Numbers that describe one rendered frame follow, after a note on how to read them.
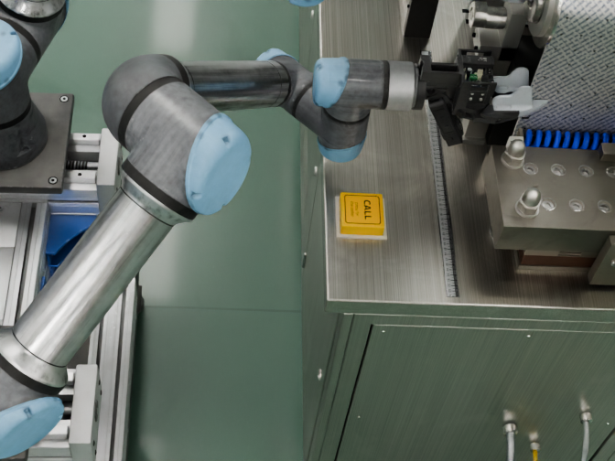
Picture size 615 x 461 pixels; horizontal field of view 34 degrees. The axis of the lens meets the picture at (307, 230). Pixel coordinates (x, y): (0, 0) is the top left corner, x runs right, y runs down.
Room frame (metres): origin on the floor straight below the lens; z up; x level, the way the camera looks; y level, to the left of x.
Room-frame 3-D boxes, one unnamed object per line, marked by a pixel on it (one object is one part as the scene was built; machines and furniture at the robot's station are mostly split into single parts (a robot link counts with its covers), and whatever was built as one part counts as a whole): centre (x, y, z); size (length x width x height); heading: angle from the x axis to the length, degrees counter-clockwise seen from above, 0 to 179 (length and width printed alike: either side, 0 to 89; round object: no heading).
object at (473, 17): (1.22, -0.21, 1.18); 0.04 x 0.02 x 0.04; 7
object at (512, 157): (1.07, -0.30, 1.05); 0.04 x 0.04 x 0.04
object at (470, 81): (1.12, -0.19, 1.12); 0.12 x 0.08 x 0.09; 97
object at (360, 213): (1.01, -0.08, 0.91); 0.07 x 0.07 x 0.02; 7
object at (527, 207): (0.97, -0.32, 1.05); 0.04 x 0.04 x 0.04
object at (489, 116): (1.11, -0.25, 1.09); 0.09 x 0.05 x 0.02; 96
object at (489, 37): (1.23, -0.25, 1.05); 0.06 x 0.05 x 0.31; 97
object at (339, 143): (1.11, -0.02, 1.01); 0.11 x 0.08 x 0.11; 53
